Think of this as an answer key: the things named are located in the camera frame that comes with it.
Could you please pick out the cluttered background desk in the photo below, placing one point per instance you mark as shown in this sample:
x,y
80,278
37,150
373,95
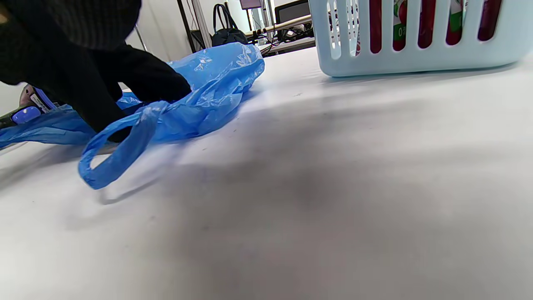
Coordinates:
x,y
287,41

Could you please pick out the person's right hand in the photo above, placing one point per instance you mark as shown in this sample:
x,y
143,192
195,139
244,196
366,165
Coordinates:
x,y
62,41

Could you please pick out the black blue barcode scanner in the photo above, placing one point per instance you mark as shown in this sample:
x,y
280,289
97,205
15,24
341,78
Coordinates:
x,y
26,114

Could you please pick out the black handbag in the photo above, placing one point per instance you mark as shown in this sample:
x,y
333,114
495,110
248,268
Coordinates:
x,y
229,36

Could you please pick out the light blue plastic basket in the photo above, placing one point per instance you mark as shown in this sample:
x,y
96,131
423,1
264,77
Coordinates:
x,y
416,62

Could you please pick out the blue plastic bag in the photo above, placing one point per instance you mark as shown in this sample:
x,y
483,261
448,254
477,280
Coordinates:
x,y
208,79

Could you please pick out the black monitor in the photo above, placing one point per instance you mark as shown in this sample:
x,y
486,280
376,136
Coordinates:
x,y
291,12

